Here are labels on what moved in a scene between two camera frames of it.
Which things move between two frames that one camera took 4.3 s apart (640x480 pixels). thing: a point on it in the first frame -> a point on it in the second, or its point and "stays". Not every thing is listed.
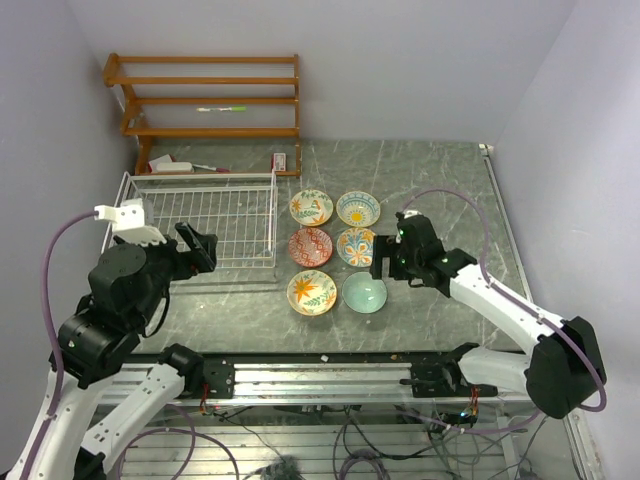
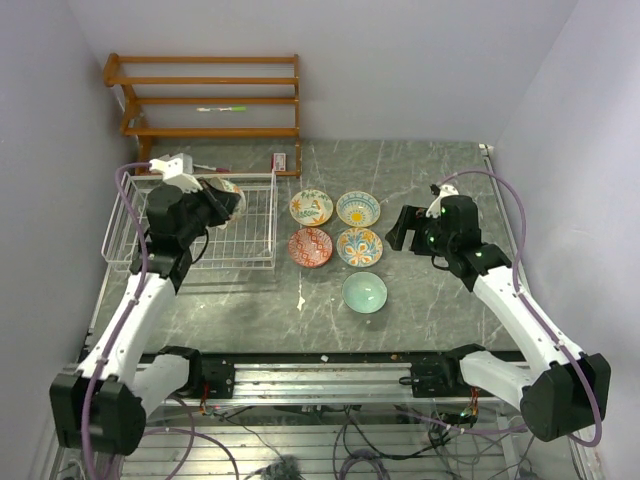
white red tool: (128, 218) -> (177, 170)
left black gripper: (188, 262) -> (220, 213)
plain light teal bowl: (363, 294) stays
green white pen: (233, 109) stays
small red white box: (278, 161) stays
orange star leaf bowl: (311, 292) -> (240, 207)
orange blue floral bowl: (355, 246) stays
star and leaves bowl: (311, 207) stays
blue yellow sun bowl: (358, 208) stays
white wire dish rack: (234, 215) stays
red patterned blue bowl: (310, 247) stays
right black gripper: (387, 246) -> (411, 217)
